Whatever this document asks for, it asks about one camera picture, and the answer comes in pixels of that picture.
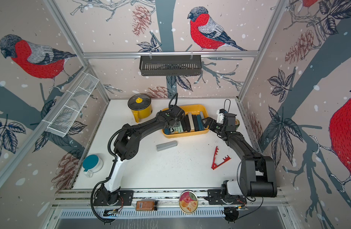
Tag small brown box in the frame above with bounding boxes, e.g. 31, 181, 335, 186
135, 200, 158, 211

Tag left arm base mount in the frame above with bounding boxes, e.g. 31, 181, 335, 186
91, 184, 134, 207

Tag mint green pliers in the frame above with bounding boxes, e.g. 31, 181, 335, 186
175, 122, 184, 133

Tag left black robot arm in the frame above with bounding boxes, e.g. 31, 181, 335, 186
90, 105, 186, 207

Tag white mesh wall basket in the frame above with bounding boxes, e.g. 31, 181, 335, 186
46, 72, 99, 137

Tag black pliers pair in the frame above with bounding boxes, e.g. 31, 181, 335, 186
183, 115, 191, 132

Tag red plastic tool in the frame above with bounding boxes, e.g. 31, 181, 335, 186
211, 147, 231, 170

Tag yellow plastic storage box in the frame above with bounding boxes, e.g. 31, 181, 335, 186
162, 104, 209, 138

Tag dark teal pliers bottom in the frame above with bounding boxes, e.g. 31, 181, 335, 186
164, 128, 178, 135

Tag beige pruning pliers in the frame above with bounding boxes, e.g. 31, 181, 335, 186
188, 113, 194, 131

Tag dark teal pliers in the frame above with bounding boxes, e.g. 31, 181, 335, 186
196, 114, 205, 131
164, 128, 178, 135

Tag teal lidded clear jug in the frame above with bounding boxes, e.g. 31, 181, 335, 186
83, 154, 104, 178

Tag yellow pot with dark lid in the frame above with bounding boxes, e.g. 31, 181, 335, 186
127, 94, 152, 123

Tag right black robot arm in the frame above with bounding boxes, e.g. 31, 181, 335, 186
202, 113, 278, 202

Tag round pink tin lid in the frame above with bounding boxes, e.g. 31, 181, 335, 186
179, 190, 198, 214

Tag black hanging wire basket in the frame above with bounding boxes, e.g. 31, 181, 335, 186
139, 55, 202, 76

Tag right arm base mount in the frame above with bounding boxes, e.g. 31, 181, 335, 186
204, 189, 247, 205

